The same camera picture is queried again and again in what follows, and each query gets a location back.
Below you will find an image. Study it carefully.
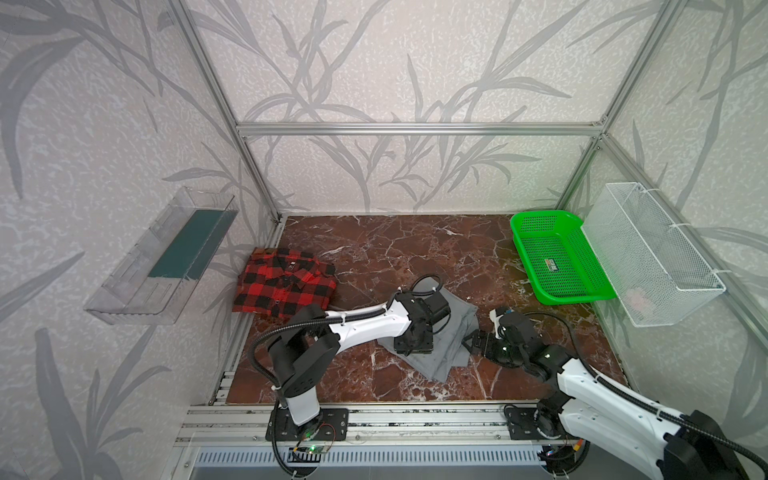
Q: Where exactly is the aluminium mounting rail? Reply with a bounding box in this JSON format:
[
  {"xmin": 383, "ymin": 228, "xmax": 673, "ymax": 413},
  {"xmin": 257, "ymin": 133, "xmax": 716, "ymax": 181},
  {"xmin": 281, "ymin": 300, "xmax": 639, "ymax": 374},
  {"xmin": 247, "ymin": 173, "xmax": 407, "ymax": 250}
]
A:
[{"xmin": 173, "ymin": 401, "xmax": 679, "ymax": 448}]

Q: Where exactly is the small label in green basket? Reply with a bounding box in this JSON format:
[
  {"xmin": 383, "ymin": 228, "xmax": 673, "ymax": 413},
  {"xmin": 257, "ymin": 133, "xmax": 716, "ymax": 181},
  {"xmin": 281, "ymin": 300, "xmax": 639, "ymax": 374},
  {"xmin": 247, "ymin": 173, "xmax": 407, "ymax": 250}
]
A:
[{"xmin": 545, "ymin": 258, "xmax": 560, "ymax": 272}]

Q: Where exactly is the green plastic basket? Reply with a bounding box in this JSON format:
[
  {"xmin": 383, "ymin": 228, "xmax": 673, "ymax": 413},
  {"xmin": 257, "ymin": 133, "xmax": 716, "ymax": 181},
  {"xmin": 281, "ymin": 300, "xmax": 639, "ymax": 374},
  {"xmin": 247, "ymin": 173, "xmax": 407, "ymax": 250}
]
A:
[{"xmin": 510, "ymin": 210, "xmax": 616, "ymax": 306}]

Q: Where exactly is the pink object in wire basket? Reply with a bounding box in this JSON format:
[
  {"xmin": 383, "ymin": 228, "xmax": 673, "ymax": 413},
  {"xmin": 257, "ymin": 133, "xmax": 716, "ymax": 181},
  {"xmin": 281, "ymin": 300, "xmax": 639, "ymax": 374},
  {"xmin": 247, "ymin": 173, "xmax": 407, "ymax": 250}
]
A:
[{"xmin": 623, "ymin": 287, "xmax": 655, "ymax": 315}]

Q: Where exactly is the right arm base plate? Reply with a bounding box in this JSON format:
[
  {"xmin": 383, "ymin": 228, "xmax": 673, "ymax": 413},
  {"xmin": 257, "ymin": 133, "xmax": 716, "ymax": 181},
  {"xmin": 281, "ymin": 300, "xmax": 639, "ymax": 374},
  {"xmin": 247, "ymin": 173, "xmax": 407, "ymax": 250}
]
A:
[{"xmin": 502, "ymin": 404, "xmax": 561, "ymax": 440}]

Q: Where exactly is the clear acrylic wall shelf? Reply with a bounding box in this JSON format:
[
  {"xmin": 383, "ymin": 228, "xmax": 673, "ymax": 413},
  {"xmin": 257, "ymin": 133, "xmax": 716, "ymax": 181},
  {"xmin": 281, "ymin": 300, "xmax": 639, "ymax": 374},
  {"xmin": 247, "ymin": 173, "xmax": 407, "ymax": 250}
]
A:
[{"xmin": 84, "ymin": 187, "xmax": 239, "ymax": 326}]

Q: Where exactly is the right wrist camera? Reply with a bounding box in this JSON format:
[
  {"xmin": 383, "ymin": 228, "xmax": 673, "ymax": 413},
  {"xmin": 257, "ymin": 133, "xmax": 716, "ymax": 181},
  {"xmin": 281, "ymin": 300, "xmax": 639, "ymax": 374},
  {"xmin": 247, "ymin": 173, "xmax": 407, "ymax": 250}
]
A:
[{"xmin": 489, "ymin": 306, "xmax": 510, "ymax": 330}]

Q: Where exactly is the aluminium frame horizontal bar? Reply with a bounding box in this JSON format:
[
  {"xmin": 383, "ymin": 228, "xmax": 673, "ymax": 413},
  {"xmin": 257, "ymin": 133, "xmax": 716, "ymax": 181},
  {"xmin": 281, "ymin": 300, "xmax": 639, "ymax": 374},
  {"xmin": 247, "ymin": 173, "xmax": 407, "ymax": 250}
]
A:
[{"xmin": 236, "ymin": 122, "xmax": 602, "ymax": 138}]

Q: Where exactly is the grey long sleeve shirt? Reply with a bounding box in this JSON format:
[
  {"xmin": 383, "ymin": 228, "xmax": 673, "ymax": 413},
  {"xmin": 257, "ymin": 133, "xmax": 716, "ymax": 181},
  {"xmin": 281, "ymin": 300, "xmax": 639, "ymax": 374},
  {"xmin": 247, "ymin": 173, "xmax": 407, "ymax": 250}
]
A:
[{"xmin": 378, "ymin": 290, "xmax": 478, "ymax": 383}]

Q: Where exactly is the white wire mesh basket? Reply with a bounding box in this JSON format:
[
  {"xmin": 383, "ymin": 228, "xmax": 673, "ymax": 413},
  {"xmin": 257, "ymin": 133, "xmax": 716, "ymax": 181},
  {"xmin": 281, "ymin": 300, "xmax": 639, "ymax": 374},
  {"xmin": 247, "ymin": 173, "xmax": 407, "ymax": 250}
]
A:
[{"xmin": 582, "ymin": 182, "xmax": 727, "ymax": 328}]

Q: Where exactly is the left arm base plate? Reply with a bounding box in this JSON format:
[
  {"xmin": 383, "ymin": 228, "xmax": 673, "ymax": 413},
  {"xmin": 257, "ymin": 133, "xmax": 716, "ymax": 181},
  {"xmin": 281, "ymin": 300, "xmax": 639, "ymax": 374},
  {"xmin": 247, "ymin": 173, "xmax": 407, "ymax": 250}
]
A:
[{"xmin": 266, "ymin": 407, "xmax": 350, "ymax": 442}]

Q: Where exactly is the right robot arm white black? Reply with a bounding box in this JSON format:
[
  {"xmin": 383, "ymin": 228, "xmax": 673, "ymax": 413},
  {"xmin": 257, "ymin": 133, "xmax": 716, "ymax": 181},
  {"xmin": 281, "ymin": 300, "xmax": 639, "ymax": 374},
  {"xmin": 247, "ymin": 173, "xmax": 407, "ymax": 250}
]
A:
[{"xmin": 462, "ymin": 307, "xmax": 748, "ymax": 479}]

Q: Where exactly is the red black plaid shirt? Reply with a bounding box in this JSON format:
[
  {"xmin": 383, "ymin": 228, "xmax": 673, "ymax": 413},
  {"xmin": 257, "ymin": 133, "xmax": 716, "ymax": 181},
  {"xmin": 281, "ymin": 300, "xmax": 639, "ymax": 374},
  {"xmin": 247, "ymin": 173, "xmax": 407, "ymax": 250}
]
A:
[{"xmin": 232, "ymin": 248, "xmax": 338, "ymax": 320}]

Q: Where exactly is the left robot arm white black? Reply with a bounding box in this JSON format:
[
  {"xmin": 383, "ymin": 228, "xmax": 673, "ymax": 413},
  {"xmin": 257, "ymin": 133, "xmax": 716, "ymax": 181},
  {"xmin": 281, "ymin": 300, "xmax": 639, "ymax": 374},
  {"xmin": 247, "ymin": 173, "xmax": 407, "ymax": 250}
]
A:
[{"xmin": 267, "ymin": 289, "xmax": 451, "ymax": 427}]

